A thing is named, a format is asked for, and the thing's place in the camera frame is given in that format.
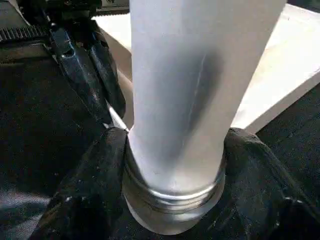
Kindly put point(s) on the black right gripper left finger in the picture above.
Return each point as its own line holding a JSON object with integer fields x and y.
{"x": 87, "y": 190}

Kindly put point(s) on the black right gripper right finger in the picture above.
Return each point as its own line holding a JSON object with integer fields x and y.
{"x": 270, "y": 195}

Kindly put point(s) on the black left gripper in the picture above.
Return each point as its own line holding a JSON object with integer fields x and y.
{"x": 62, "y": 25}

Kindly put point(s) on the white plastic table leg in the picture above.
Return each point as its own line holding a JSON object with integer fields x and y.
{"x": 175, "y": 87}

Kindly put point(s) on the white plastic table top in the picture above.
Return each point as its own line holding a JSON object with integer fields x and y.
{"x": 287, "y": 70}

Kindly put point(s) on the black work mat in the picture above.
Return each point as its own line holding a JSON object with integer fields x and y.
{"x": 37, "y": 125}

